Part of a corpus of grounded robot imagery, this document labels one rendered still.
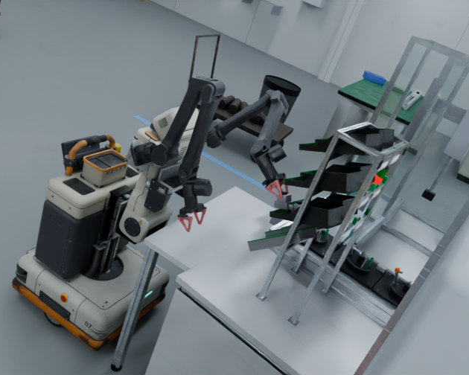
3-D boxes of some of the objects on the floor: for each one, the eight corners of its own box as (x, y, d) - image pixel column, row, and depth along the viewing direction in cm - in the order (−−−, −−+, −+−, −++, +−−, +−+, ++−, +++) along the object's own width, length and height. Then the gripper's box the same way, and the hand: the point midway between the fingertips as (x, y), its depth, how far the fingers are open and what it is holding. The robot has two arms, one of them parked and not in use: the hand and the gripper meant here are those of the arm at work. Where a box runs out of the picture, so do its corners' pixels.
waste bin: (288, 131, 707) (306, 89, 678) (275, 137, 662) (292, 92, 632) (257, 115, 724) (274, 74, 695) (242, 120, 679) (258, 76, 649)
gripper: (268, 170, 207) (286, 199, 203) (254, 172, 199) (272, 204, 195) (278, 161, 203) (297, 191, 199) (264, 164, 195) (283, 195, 191)
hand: (284, 196), depth 197 cm, fingers closed on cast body, 4 cm apart
